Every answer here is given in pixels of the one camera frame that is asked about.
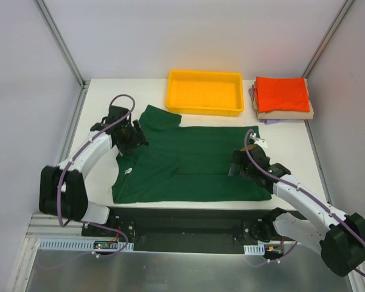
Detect green t-shirt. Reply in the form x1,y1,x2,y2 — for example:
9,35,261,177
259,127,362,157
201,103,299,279
111,105,271,204

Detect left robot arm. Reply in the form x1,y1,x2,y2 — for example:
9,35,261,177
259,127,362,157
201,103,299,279
39,119,148,237

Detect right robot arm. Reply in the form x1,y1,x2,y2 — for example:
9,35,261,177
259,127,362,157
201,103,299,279
229,145,365,277

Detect yellow plastic tray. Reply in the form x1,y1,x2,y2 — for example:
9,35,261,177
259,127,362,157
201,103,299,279
165,70,245,117

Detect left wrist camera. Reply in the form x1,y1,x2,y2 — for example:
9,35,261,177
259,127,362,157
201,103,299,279
106,105,129,124

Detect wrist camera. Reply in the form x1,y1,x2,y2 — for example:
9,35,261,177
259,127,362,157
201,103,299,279
249,133,268,149
106,105,129,124

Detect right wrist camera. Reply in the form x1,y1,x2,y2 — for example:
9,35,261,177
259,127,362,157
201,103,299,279
249,133,268,149

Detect left aluminium frame post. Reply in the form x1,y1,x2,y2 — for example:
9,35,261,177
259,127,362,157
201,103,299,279
33,0,91,89

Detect aluminium frame post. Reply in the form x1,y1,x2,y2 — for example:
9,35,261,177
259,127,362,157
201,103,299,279
33,0,91,89
302,0,356,78

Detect right white cable duct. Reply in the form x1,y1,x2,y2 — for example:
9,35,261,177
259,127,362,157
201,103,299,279
243,243,265,256

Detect white cable duct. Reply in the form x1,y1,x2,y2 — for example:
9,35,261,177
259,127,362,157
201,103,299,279
40,238,134,252
243,243,265,256

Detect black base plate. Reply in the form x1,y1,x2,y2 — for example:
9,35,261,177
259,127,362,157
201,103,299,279
81,207,282,254

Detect front aluminium rail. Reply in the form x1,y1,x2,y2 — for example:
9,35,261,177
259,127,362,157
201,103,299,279
26,212,356,244

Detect left white cable duct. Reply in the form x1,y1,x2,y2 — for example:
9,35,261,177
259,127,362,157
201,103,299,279
40,238,134,252

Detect right aluminium frame post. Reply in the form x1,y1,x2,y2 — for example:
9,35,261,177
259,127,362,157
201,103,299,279
302,0,356,78

